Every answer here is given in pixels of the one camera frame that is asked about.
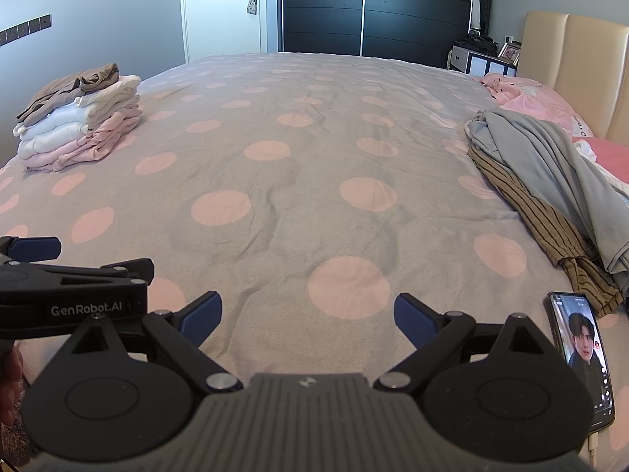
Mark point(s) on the pink pillow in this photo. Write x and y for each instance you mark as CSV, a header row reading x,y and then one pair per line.
x,y
614,155

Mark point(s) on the grey t-shirt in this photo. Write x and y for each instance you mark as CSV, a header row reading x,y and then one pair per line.
x,y
540,157

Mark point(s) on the stack of folded clothes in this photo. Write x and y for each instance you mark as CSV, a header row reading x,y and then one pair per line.
x,y
98,142

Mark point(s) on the brown folded garment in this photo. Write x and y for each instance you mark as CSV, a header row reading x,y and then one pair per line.
x,y
64,91

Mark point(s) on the white crumpled garment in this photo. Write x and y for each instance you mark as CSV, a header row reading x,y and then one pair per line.
x,y
585,150

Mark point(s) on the cream folded top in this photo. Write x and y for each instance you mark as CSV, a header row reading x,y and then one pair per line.
x,y
118,91

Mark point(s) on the white door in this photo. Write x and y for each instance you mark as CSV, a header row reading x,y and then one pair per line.
x,y
216,10

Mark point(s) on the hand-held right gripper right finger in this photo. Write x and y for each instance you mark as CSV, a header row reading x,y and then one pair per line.
x,y
413,319

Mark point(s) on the grey pink-dotted bed cover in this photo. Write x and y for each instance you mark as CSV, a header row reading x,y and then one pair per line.
x,y
295,182

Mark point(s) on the grey wall switch strip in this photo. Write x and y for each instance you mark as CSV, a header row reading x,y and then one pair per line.
x,y
24,30

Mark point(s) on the brown striped garment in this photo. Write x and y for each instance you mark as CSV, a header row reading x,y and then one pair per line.
x,y
530,206

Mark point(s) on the white nightstand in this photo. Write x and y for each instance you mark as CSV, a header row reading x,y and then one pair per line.
x,y
479,61

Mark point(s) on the black smartphone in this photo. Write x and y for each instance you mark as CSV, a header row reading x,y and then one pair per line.
x,y
582,354

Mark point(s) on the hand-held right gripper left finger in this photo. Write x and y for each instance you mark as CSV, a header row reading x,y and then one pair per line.
x,y
201,319

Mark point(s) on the white folded top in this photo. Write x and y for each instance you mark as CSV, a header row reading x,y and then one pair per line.
x,y
54,125

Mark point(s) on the pink printed quilt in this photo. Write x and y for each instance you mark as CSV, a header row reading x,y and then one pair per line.
x,y
530,101

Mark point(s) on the black bag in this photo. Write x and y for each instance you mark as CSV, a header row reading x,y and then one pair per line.
x,y
474,42

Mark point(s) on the small hanging pouch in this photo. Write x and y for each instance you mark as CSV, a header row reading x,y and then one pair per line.
x,y
251,6

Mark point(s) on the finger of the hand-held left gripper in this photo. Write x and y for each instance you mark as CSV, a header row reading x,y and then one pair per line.
x,y
34,248
142,270

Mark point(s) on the person's left hand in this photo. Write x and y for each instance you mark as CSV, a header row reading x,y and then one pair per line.
x,y
10,383

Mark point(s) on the photo frame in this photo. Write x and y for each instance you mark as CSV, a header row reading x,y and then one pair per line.
x,y
508,52

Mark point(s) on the black wardrobe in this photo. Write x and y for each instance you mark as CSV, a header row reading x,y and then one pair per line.
x,y
324,14

